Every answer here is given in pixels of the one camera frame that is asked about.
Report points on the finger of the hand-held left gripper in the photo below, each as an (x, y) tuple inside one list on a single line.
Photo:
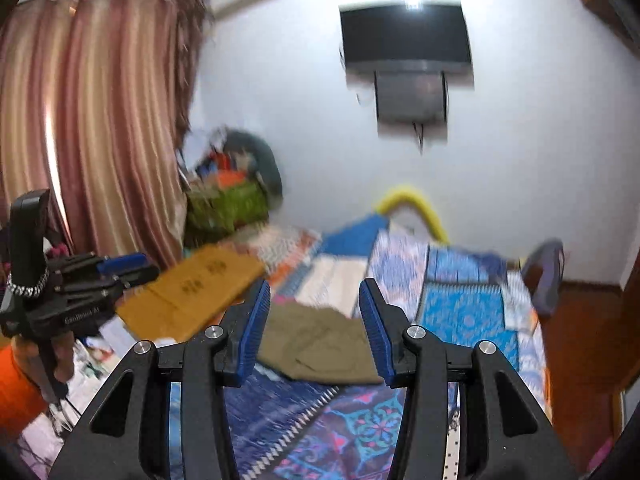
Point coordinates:
[(122, 263), (140, 277)]

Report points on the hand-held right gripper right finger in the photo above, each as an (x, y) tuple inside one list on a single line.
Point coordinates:
[(375, 330)]

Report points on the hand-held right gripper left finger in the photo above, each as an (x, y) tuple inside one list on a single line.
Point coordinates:
[(255, 330)]

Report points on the olive green pants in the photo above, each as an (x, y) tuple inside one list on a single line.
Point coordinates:
[(320, 345)]

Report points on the person's left forearm orange sleeve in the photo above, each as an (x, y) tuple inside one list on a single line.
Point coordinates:
[(17, 395)]

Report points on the person's left hand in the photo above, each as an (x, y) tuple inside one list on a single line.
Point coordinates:
[(62, 360)]

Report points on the wooden board with flower cutouts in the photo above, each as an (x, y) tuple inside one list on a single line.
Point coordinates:
[(200, 285)]

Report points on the orange patterned bedsheet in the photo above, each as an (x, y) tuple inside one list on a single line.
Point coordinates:
[(290, 255)]

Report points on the blue patchwork blanket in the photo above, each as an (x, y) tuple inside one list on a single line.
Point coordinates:
[(465, 320)]

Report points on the green patterned bag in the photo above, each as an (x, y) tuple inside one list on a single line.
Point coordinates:
[(225, 210)]

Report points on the yellow foam tube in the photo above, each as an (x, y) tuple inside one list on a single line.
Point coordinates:
[(425, 210)]

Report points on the pink striped curtain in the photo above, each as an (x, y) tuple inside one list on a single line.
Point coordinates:
[(100, 110)]

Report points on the grey cushion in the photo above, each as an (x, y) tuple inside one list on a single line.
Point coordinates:
[(265, 160)]

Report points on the dark purple cushion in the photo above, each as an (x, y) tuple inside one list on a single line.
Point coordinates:
[(547, 275)]

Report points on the wall-mounted black television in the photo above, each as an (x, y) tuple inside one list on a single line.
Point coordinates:
[(405, 35)]

